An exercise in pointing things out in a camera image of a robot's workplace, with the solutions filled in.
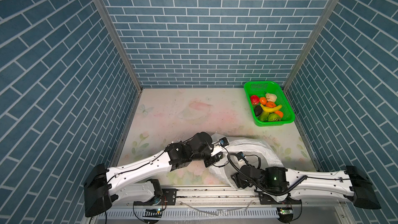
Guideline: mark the left controller board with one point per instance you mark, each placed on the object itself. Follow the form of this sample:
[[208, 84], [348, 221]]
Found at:
[[152, 216]]

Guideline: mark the orange toy fruit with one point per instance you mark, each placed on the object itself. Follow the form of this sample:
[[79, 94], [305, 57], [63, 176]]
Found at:
[[263, 101], [270, 104], [279, 113]]

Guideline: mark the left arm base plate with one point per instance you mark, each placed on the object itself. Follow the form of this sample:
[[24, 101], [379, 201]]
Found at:
[[169, 195]]

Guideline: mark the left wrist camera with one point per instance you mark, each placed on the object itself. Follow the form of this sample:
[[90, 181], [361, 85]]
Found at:
[[223, 142]]

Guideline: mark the aluminium mounting rail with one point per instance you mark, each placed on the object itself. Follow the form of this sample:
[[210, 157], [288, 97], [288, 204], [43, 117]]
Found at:
[[196, 196]]

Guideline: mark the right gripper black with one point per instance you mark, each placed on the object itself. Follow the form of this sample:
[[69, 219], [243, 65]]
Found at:
[[237, 179]]

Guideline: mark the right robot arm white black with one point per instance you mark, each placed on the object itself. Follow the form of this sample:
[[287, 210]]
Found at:
[[281, 185]]

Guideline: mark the green plastic basket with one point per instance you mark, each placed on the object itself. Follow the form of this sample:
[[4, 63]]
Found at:
[[261, 89]]

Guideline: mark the yellow toy fruit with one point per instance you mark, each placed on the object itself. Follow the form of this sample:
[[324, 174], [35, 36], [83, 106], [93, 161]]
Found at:
[[271, 109]]

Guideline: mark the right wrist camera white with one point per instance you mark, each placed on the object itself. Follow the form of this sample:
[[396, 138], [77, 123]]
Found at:
[[240, 157]]

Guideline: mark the orange toy fruit in basket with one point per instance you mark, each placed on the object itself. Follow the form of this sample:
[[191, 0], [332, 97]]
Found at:
[[279, 113]]

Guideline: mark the green toy fruit in basket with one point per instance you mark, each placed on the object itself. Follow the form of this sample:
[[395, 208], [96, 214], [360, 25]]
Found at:
[[273, 117]]

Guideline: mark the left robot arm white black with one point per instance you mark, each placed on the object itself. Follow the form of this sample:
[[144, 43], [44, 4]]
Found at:
[[133, 182]]

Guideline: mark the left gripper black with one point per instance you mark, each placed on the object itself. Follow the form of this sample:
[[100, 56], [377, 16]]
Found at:
[[214, 159]]

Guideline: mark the white plastic bag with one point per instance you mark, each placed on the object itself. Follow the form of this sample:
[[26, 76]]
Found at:
[[256, 153]]

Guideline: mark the dark avocado toy fruit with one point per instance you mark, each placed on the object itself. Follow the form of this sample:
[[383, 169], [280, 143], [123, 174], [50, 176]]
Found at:
[[258, 110]]

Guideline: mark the white vented cable duct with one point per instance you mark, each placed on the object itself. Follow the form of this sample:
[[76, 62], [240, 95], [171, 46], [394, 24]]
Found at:
[[188, 213]]

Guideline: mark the green toy vegetable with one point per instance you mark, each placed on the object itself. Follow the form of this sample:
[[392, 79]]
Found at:
[[263, 116]]

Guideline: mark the right controller board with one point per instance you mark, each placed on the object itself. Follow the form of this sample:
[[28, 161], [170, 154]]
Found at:
[[285, 215]]

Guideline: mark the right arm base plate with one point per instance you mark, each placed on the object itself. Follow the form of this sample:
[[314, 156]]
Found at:
[[286, 199]]

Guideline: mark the red toy fruit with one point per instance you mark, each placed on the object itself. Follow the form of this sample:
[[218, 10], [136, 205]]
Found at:
[[255, 100]]

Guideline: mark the controller board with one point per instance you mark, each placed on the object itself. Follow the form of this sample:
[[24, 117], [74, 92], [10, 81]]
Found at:
[[285, 215], [152, 216]]

